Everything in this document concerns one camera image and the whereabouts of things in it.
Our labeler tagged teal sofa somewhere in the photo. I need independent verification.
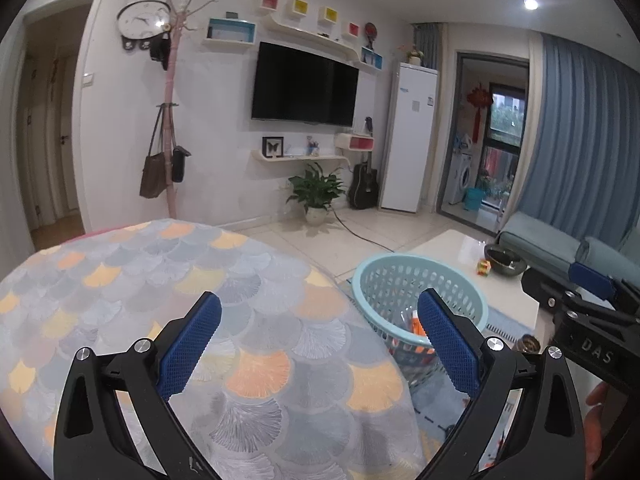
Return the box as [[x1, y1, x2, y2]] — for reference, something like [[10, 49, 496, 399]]
[[496, 212, 639, 287]]

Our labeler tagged small brass jar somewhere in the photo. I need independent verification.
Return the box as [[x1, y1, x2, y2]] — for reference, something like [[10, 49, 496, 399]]
[[512, 334, 541, 354]]

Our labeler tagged blue white wall cube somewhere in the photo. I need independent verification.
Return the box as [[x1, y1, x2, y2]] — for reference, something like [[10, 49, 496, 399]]
[[205, 18, 257, 46]]

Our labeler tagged white coffee table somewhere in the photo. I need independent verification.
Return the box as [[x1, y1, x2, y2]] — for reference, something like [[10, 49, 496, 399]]
[[410, 230, 538, 334]]

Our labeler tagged panda wall clock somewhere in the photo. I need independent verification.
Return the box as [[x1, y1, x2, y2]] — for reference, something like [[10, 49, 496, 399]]
[[116, 0, 171, 51]]

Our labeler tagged teal bucket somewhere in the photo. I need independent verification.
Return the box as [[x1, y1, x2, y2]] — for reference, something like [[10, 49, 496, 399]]
[[463, 188, 485, 211]]

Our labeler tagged white red wall box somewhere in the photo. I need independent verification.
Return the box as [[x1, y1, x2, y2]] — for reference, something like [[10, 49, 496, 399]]
[[334, 133, 375, 153]]

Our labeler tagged pink coat stand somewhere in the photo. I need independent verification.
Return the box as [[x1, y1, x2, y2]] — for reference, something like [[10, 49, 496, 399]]
[[160, 0, 216, 219]]

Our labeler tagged white curved wall shelf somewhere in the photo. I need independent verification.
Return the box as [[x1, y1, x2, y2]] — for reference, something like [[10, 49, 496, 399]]
[[250, 150, 350, 166]]

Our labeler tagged black wall television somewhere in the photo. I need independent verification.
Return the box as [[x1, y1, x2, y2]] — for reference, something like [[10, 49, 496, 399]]
[[252, 41, 359, 127]]

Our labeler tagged upper white curved shelf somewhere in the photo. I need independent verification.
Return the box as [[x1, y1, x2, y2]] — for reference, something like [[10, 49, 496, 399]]
[[262, 14, 384, 72]]

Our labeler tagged small black bag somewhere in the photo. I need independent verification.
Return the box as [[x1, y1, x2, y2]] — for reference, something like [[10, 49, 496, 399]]
[[171, 145, 192, 183]]

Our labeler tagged colourful puzzle cube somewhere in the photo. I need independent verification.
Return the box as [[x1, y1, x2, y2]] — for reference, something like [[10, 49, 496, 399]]
[[476, 259, 491, 276]]

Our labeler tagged dark ashtray bowl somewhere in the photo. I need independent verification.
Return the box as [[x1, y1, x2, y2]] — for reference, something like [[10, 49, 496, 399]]
[[484, 244, 527, 278]]

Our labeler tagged light blue plastic basket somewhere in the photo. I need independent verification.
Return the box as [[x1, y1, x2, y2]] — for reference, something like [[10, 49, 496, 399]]
[[350, 251, 490, 376]]

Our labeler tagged person's right hand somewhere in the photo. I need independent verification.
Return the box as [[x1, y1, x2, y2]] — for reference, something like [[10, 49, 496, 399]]
[[584, 382, 623, 479]]

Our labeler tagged patterned round pouf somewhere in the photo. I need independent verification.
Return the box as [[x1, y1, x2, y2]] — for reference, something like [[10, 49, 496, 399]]
[[0, 218, 426, 480]]

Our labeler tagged black floor cable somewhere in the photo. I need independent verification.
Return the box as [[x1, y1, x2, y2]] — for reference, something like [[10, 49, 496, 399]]
[[328, 205, 396, 254]]

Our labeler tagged white refrigerator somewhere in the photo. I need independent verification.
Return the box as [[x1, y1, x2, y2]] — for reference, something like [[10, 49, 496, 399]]
[[378, 63, 438, 214]]

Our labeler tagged black acoustic guitar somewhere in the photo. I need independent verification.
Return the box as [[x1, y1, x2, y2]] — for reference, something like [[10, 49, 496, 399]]
[[347, 116, 381, 210]]

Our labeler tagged potted green plant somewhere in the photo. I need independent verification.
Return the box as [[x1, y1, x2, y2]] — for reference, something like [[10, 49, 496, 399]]
[[286, 162, 345, 226]]

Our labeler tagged blue curtain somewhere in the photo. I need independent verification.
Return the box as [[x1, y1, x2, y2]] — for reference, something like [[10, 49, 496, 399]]
[[518, 35, 639, 246]]

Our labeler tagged brown tote bag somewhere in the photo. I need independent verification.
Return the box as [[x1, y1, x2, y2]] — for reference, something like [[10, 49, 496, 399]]
[[139, 103, 167, 200]]

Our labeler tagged red chinese knot ornament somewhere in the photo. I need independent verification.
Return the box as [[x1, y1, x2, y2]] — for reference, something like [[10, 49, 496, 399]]
[[466, 84, 494, 144]]

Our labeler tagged framed butterfly picture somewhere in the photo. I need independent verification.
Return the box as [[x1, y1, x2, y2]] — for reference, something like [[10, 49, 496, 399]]
[[262, 136, 284, 159]]

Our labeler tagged white washing machine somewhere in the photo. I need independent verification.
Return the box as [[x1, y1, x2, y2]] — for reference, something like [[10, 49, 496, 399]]
[[445, 153, 472, 205]]

